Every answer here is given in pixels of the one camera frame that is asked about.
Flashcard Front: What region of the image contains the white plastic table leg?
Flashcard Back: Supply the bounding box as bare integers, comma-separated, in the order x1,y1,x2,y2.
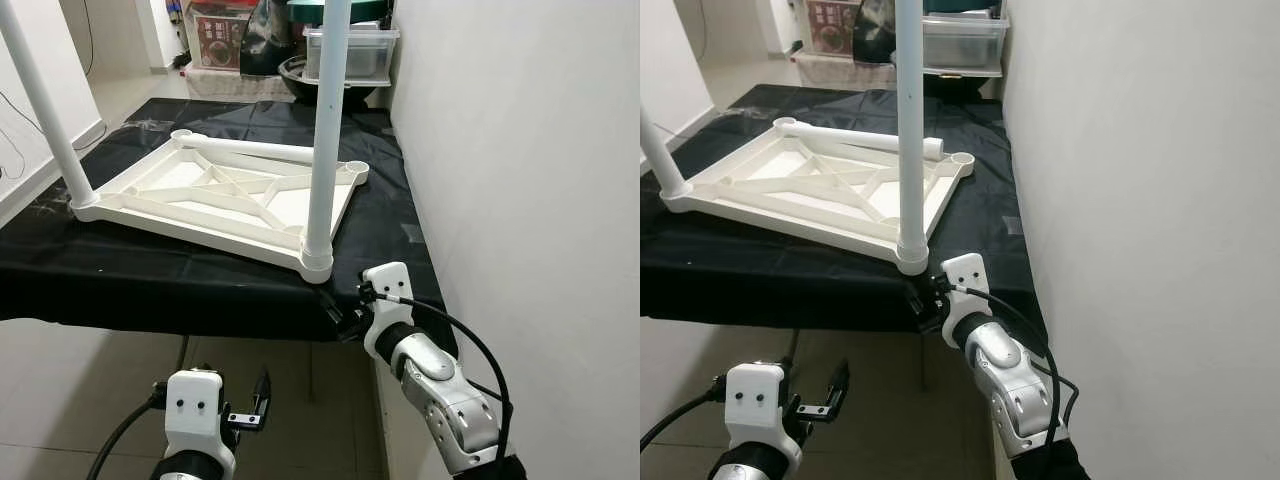
775,118,946,161
183,133,336,166
640,110,693,198
0,0,99,206
893,0,929,263
303,0,353,259

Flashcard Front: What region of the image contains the black tablecloth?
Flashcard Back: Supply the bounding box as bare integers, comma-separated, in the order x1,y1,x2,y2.
0,97,459,359
640,85,1049,351

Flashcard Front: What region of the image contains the black round basin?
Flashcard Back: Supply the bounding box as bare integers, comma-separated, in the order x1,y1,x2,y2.
925,68,991,99
278,55,386,106

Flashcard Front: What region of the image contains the beige patterned box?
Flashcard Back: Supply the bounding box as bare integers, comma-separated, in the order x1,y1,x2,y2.
185,68,296,101
795,52,901,89

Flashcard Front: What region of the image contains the clear plastic storage box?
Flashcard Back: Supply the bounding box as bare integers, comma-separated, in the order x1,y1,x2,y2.
920,12,1011,73
302,25,401,86

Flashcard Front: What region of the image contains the black plastic bag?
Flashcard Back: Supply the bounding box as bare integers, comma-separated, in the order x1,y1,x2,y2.
240,0,306,79
855,0,901,66

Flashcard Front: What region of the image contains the orange lid storage box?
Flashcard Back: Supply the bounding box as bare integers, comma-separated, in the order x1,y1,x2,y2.
805,0,871,59
185,0,256,73

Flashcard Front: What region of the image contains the green round lid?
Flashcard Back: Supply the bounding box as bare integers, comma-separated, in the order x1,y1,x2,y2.
925,0,1004,16
288,0,391,26

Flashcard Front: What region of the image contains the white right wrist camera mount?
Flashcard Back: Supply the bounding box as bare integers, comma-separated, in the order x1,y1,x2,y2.
360,262,416,361
938,253,993,346

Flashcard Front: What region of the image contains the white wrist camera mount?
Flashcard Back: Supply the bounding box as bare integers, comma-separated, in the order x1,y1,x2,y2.
360,262,416,361
725,362,793,451
163,368,225,453
938,253,993,346

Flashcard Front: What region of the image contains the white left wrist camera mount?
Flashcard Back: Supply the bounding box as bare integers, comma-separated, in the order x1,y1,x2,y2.
163,368,225,453
725,362,793,451

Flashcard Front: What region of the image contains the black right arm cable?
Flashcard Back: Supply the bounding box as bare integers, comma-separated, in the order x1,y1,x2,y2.
362,290,513,471
945,283,1079,456

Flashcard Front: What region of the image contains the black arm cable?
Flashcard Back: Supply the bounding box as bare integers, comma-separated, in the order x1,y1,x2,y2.
945,283,1079,456
362,290,513,471
640,378,736,451
85,385,171,480

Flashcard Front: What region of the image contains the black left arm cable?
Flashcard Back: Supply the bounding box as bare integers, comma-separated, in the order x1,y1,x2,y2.
640,378,736,451
85,385,171,480

